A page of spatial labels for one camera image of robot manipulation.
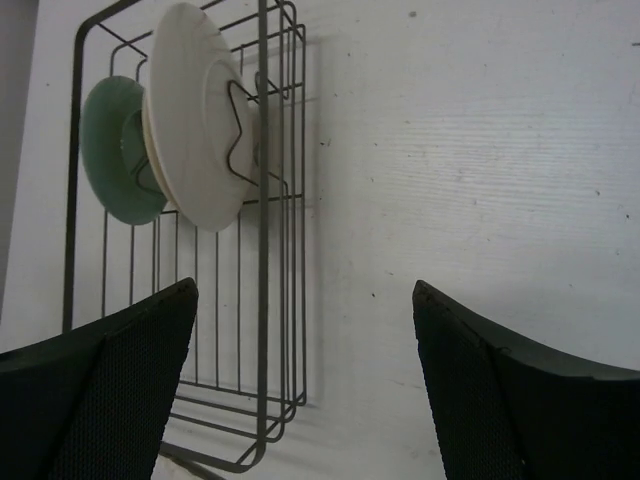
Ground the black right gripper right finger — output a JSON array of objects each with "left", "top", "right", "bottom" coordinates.
[{"left": 412, "top": 280, "right": 639, "bottom": 479}]

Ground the cream beige plate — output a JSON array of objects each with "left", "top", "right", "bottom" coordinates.
[{"left": 145, "top": 3, "right": 254, "bottom": 232}]

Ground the green blue patterned plate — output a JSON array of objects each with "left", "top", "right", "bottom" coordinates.
[{"left": 80, "top": 75, "right": 167, "bottom": 226}]

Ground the grey wire dish rack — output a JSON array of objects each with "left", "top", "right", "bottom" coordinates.
[{"left": 61, "top": 0, "right": 308, "bottom": 475}]

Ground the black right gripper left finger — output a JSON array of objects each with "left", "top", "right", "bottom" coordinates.
[{"left": 1, "top": 278, "right": 199, "bottom": 479}]

